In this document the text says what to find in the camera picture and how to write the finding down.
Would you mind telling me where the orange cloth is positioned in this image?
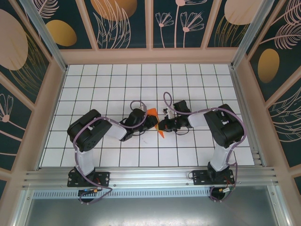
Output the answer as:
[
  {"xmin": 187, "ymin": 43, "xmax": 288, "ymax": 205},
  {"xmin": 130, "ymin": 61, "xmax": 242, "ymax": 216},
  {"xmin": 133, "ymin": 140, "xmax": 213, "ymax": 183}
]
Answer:
[{"xmin": 146, "ymin": 107, "xmax": 166, "ymax": 139}]

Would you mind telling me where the grey metal sheet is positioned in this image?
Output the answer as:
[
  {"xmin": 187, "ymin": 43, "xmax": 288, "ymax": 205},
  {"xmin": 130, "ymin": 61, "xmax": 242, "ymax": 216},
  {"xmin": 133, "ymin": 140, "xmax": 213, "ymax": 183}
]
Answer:
[{"xmin": 14, "ymin": 189, "xmax": 289, "ymax": 226}]

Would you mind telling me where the long aluminium mounting rail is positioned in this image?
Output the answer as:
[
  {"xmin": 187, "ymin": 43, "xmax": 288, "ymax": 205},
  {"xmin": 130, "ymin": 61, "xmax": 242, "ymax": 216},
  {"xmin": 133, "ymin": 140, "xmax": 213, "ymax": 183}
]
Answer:
[{"xmin": 22, "ymin": 166, "xmax": 280, "ymax": 189}]

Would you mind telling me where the aluminium side rail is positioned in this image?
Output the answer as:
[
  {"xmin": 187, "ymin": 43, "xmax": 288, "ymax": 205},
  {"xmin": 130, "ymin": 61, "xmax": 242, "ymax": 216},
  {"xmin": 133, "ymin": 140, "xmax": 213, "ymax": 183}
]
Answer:
[{"xmin": 229, "ymin": 65, "xmax": 268, "ymax": 168}]

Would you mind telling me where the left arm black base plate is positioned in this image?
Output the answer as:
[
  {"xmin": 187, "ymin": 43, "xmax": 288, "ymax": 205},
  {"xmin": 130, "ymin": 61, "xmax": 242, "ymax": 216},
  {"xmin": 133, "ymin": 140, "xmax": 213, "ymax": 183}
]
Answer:
[{"xmin": 67, "ymin": 169, "xmax": 111, "ymax": 188}]

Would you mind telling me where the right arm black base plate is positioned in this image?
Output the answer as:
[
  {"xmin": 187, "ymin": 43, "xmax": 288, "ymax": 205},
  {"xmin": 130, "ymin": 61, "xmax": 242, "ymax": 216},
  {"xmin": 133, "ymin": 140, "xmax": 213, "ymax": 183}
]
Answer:
[{"xmin": 192, "ymin": 169, "xmax": 235, "ymax": 186}]

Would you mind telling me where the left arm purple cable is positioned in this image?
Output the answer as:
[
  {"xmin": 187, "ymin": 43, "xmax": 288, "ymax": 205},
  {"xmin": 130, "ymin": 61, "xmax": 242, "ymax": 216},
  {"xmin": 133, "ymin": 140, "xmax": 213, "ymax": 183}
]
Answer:
[{"xmin": 73, "ymin": 100, "xmax": 148, "ymax": 205}]

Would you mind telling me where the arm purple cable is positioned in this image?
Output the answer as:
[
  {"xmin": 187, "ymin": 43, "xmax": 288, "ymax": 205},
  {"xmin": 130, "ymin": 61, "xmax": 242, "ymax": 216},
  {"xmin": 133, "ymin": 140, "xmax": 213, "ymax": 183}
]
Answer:
[
  {"xmin": 163, "ymin": 91, "xmax": 245, "ymax": 203},
  {"xmin": 73, "ymin": 100, "xmax": 148, "ymax": 205}
]

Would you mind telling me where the perforated metal cable tray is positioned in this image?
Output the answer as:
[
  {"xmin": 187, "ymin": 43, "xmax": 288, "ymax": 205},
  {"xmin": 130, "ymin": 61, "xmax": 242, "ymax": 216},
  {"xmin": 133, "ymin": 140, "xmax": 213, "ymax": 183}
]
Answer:
[{"xmin": 32, "ymin": 190, "xmax": 214, "ymax": 201}]

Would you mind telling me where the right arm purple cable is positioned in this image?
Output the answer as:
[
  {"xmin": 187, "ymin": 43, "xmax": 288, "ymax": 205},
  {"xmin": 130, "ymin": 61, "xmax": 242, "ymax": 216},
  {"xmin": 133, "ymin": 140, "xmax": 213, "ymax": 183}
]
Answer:
[{"xmin": 163, "ymin": 91, "xmax": 245, "ymax": 203}]

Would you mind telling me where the aluminium frame post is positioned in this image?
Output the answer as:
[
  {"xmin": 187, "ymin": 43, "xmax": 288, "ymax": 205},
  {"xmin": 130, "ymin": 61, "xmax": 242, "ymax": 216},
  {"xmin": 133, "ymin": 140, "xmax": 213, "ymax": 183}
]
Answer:
[
  {"xmin": 230, "ymin": 0, "xmax": 275, "ymax": 69},
  {"xmin": 20, "ymin": 0, "xmax": 69, "ymax": 71}
]

